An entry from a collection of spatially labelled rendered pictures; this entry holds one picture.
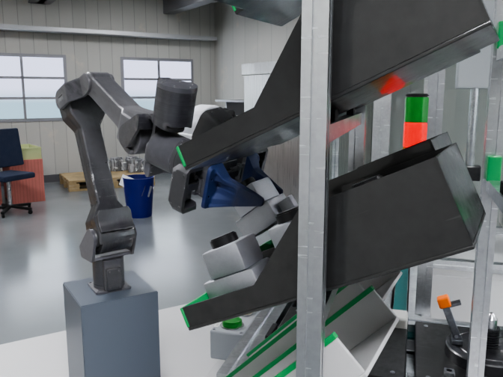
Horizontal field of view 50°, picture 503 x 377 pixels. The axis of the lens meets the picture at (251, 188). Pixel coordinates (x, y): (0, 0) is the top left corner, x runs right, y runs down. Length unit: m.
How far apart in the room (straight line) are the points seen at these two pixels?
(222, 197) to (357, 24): 0.34
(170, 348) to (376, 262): 0.86
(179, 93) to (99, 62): 8.52
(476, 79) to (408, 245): 1.52
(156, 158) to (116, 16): 8.66
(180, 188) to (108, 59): 8.66
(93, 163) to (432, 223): 0.71
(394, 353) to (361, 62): 0.67
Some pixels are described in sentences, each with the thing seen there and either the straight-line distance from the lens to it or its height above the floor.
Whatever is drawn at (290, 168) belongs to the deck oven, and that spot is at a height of 0.59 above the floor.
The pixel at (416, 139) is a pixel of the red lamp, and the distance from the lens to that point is 1.10.
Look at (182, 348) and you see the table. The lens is 1.25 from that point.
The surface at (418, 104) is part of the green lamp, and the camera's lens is 1.10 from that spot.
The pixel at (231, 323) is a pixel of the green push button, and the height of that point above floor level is 0.97.
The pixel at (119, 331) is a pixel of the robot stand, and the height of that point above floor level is 1.00.
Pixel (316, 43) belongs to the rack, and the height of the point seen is 1.45.
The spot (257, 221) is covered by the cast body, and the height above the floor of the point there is 1.25.
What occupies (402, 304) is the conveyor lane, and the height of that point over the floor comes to 0.95.
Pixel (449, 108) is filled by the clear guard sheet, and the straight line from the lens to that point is 2.27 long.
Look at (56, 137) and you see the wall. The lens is 9.10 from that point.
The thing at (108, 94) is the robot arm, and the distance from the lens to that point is 0.92.
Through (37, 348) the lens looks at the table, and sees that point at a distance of 1.32.
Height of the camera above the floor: 1.42
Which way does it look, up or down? 10 degrees down
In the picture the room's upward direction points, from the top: straight up
